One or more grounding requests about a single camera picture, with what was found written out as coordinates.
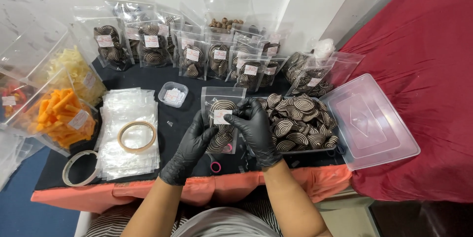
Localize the blue handled scissors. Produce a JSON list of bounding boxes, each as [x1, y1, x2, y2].
[[326, 144, 347, 157]]

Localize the person's right hand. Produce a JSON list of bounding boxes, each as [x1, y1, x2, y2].
[[223, 98, 284, 168]]

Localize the stack of empty clear pouches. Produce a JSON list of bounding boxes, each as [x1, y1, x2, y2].
[[95, 87, 161, 182]]

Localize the clear plastic cookie tray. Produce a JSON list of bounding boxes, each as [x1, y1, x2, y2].
[[257, 95, 340, 156]]

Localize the clear swirl cookie pouch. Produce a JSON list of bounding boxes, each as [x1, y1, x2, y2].
[[201, 86, 247, 155]]

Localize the pouch of yellow chips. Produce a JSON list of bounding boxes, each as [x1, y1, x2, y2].
[[0, 16, 108, 108]]

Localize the white tape roll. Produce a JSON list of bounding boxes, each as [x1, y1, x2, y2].
[[62, 150, 99, 187]]

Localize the row of packed swirl cookie bags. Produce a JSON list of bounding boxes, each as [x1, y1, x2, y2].
[[72, 0, 365, 98]]

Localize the heap of loose clear bags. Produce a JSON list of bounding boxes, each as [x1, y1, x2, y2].
[[0, 128, 45, 191]]

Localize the person's left hand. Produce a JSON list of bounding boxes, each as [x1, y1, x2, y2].
[[160, 110, 219, 187]]

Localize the pile of loose swirl cookies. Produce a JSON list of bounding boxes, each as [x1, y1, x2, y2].
[[257, 94, 339, 153]]

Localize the pink handled scissors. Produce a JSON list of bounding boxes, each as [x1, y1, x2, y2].
[[209, 142, 234, 174]]

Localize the pouch of orange snack sticks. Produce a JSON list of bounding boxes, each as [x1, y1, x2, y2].
[[4, 68, 101, 157]]

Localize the pouch of red mixed snacks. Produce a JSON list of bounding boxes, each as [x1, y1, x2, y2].
[[0, 76, 38, 120]]

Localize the coral orange cloth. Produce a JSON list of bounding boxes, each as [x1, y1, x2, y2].
[[31, 164, 353, 215]]

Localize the clear plastic tray lid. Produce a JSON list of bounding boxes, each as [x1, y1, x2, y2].
[[319, 73, 421, 171]]

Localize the tan tape roll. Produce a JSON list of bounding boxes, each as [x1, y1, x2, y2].
[[117, 120, 157, 154]]

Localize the small clear tub of labels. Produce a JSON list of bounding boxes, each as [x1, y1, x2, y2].
[[158, 81, 189, 109]]

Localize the white label sticker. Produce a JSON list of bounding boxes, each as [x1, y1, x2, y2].
[[213, 110, 233, 125]]

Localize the pouch of brown nut balls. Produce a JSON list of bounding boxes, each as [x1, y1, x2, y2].
[[203, 0, 255, 32]]

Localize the crumpled white plastic bag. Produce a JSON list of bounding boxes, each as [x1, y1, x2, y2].
[[312, 38, 336, 60]]

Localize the red bed cover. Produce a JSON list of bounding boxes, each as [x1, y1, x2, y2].
[[338, 0, 473, 204]]

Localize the black table cloth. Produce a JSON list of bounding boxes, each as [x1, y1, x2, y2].
[[34, 58, 346, 191]]

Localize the person's grey shirt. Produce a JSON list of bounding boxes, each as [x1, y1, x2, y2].
[[170, 207, 281, 237]]

